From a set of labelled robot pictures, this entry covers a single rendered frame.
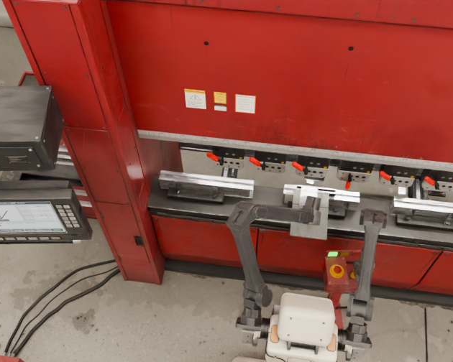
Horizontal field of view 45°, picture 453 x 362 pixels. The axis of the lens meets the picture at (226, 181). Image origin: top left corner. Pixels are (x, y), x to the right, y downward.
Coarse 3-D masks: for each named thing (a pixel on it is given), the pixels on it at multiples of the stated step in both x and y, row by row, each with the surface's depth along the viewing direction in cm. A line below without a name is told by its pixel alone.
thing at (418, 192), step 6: (414, 180) 305; (420, 180) 305; (414, 186) 303; (420, 186) 303; (408, 192) 311; (414, 192) 301; (420, 192) 301; (426, 192) 301; (414, 198) 299; (420, 198) 299; (426, 198) 295
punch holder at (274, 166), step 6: (258, 156) 259; (264, 156) 258; (270, 156) 258; (276, 156) 257; (282, 156) 257; (270, 162) 262; (276, 162) 261; (258, 168) 267; (270, 168) 266; (276, 168) 265; (282, 168) 264
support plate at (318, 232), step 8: (296, 192) 283; (320, 192) 283; (296, 200) 280; (328, 200) 280; (320, 208) 278; (328, 208) 278; (296, 224) 273; (304, 224) 273; (320, 224) 273; (296, 232) 271; (304, 232) 271; (312, 232) 271; (320, 232) 271
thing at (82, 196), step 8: (24, 72) 330; (32, 72) 330; (24, 80) 328; (32, 80) 328; (64, 144) 302; (64, 152) 311; (64, 160) 316; (80, 192) 344; (80, 200) 358; (88, 200) 355; (88, 208) 365; (88, 216) 374
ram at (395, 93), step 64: (128, 0) 193; (128, 64) 219; (192, 64) 214; (256, 64) 209; (320, 64) 204; (384, 64) 200; (448, 64) 195; (192, 128) 248; (256, 128) 242; (320, 128) 235; (384, 128) 230; (448, 128) 224
